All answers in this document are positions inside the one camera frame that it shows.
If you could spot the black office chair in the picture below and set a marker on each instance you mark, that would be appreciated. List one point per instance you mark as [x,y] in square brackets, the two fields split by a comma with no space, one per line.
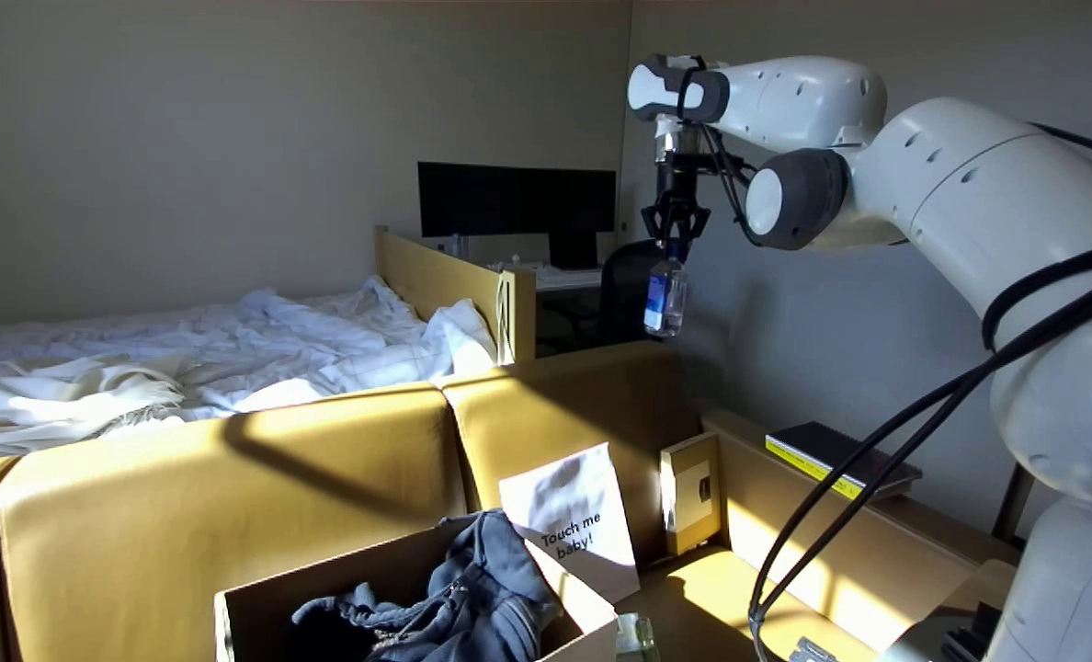
[624,295]

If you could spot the black computer monitor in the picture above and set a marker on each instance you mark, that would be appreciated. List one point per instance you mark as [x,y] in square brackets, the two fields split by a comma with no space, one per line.
[510,203]

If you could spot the white cardboard box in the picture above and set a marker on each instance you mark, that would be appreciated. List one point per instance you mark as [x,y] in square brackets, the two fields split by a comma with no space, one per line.
[263,610]

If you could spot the white paper sign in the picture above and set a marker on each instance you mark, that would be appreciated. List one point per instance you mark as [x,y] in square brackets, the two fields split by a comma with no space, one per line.
[568,503]

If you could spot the black book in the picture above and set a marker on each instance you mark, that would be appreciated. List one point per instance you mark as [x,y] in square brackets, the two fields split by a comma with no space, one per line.
[838,446]

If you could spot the cardboard panel with slot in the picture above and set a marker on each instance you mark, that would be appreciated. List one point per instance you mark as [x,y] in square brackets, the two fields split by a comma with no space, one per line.
[691,492]

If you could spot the dark blue clothing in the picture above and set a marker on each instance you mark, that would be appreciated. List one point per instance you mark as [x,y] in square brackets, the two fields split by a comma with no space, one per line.
[473,590]

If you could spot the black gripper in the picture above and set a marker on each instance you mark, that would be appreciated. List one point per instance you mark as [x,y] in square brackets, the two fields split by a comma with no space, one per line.
[676,185]

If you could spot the flat brown cardboard sheet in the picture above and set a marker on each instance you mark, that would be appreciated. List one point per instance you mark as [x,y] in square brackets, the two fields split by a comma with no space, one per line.
[713,600]

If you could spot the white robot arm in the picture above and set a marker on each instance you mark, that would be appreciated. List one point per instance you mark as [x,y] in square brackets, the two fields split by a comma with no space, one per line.
[999,185]

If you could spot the clear bottle with blue label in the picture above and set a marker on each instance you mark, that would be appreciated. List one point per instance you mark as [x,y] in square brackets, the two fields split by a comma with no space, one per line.
[664,300]

